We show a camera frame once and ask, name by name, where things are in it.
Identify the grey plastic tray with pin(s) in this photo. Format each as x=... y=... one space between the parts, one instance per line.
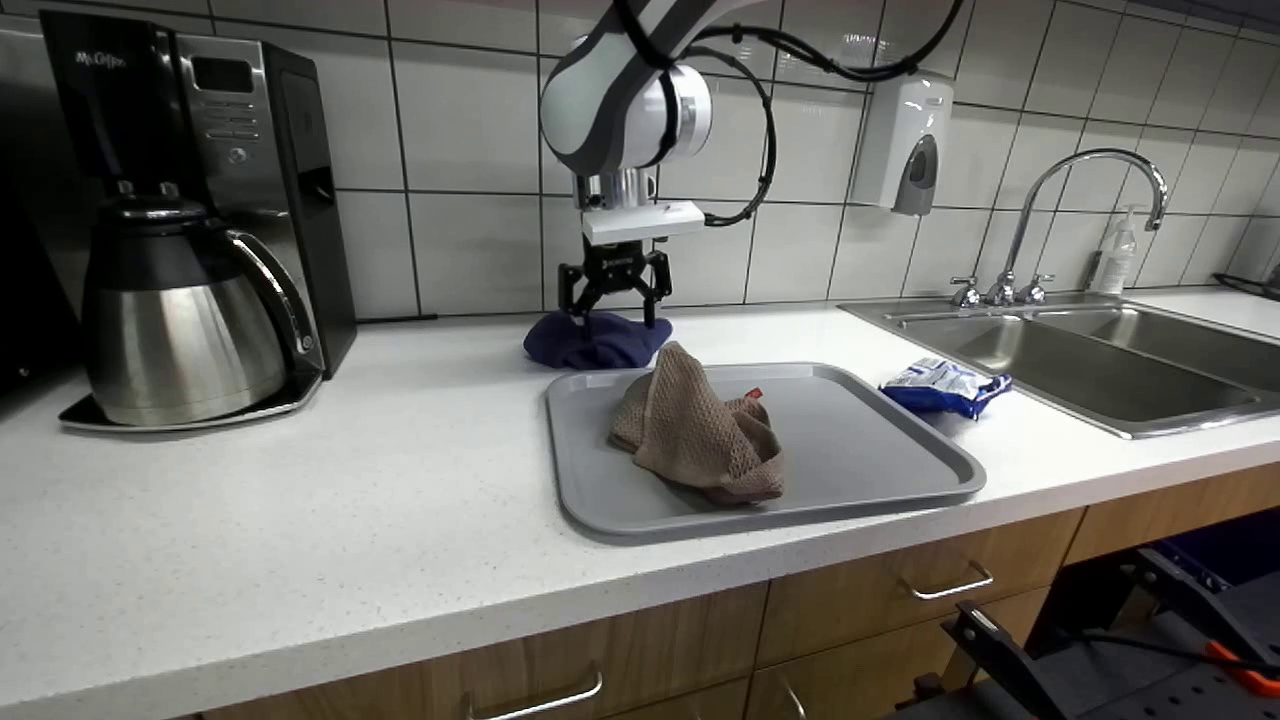
x=867 y=445

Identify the chrome sink faucet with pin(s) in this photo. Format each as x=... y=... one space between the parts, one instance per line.
x=1065 y=160

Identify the brown towel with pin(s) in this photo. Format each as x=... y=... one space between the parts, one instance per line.
x=694 y=432

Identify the small clear soap bottle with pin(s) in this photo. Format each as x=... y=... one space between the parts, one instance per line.
x=1110 y=264

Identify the wooden base cabinet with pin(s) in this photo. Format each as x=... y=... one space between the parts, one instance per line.
x=825 y=621

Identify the blue white snack packet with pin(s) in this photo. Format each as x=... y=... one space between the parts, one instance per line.
x=940 y=387

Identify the black stand with orange part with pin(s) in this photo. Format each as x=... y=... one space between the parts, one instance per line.
x=1065 y=681

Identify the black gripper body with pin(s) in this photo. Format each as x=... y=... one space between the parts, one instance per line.
x=621 y=264

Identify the steel coffee carafe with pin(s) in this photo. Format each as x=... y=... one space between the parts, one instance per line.
x=180 y=342

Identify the stainless steel sink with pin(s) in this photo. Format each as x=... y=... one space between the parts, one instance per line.
x=1105 y=364

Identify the navy blue towel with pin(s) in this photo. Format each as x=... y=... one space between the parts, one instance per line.
x=595 y=342

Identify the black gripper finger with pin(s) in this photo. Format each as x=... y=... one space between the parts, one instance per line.
x=569 y=290
x=658 y=300

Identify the white wall soap dispenser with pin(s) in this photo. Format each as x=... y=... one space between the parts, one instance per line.
x=897 y=133

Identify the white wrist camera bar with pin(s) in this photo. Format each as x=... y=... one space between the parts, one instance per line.
x=642 y=223

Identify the black coffee maker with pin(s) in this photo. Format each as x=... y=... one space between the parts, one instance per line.
x=287 y=145

